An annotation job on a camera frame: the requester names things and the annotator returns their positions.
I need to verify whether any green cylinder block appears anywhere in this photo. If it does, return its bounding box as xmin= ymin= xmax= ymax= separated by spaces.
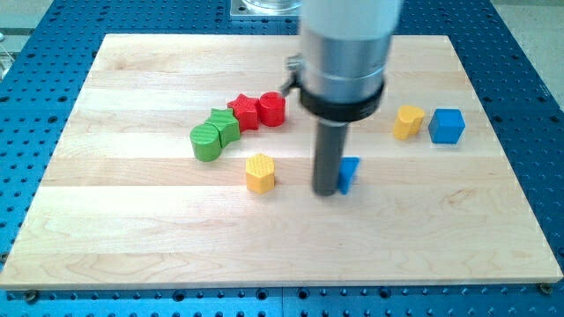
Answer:
xmin=189 ymin=123 xmax=222 ymax=162

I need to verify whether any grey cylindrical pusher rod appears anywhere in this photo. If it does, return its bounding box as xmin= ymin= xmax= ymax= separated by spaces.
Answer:
xmin=312 ymin=120 xmax=348 ymax=196

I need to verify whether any wooden board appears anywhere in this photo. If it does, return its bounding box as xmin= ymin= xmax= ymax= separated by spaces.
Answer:
xmin=1 ymin=34 xmax=562 ymax=290

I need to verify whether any green star block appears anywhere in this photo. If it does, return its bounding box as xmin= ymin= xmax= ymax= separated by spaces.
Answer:
xmin=205 ymin=108 xmax=241 ymax=148

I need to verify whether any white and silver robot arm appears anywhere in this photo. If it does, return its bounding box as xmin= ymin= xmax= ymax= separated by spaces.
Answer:
xmin=281 ymin=0 xmax=403 ymax=196

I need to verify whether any blue cube block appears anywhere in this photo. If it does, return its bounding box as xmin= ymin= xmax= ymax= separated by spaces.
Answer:
xmin=428 ymin=108 xmax=465 ymax=144

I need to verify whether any blue triangle block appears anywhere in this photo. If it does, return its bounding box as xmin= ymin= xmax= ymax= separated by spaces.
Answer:
xmin=338 ymin=157 xmax=360 ymax=195

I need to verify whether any red star block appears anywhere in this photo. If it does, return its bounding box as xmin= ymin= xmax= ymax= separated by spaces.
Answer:
xmin=227 ymin=93 xmax=259 ymax=132

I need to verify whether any red cylinder block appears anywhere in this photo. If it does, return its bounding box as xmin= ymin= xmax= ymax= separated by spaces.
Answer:
xmin=258 ymin=92 xmax=286 ymax=127

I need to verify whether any yellow hexagon block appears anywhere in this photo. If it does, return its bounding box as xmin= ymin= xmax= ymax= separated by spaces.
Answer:
xmin=245 ymin=153 xmax=275 ymax=194

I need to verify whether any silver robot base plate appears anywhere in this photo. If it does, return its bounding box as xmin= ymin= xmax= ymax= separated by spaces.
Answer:
xmin=228 ymin=0 xmax=302 ymax=18

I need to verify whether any yellow heart block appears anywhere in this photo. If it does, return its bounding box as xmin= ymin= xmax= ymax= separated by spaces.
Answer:
xmin=392 ymin=105 xmax=426 ymax=140

